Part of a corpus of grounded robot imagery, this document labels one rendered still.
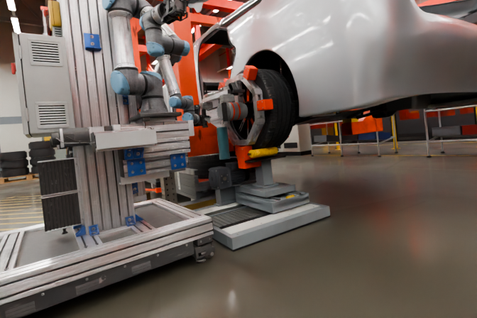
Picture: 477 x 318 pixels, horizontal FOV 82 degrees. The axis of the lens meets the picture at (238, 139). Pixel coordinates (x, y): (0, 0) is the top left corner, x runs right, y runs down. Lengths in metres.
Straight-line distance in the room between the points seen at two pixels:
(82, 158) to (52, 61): 0.49
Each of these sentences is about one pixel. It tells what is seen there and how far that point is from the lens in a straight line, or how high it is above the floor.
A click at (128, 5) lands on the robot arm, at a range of 1.63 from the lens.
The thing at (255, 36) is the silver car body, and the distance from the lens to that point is 2.37.
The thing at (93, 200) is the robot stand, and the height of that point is 0.40.
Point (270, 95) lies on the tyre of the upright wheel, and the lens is 1.97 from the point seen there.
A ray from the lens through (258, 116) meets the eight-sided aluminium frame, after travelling 1.94.
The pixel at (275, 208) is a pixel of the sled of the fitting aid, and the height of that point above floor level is 0.12.
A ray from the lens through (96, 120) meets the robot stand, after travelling 1.65.
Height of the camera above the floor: 0.66
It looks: 1 degrees down
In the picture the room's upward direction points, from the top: 6 degrees counter-clockwise
